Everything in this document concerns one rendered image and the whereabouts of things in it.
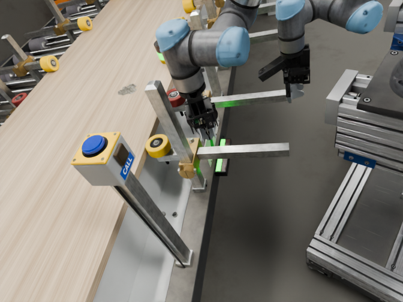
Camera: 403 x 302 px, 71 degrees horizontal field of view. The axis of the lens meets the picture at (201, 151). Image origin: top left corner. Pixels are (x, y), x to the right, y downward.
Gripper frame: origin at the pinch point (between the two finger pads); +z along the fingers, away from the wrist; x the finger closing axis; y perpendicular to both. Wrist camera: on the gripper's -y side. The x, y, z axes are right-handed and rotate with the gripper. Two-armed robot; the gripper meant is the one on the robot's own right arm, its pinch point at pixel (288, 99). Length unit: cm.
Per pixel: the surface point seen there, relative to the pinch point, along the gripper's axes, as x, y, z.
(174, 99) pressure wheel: -3.5, -40.3, -8.5
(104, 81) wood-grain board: 17, -81, -8
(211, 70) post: 19.3, -30.5, -4.2
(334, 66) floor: 136, 36, 83
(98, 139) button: -54, -30, -41
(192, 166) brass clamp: -31.7, -29.3, -3.4
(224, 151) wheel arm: -26.1, -19.6, -3.3
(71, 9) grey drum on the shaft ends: 151, -181, -3
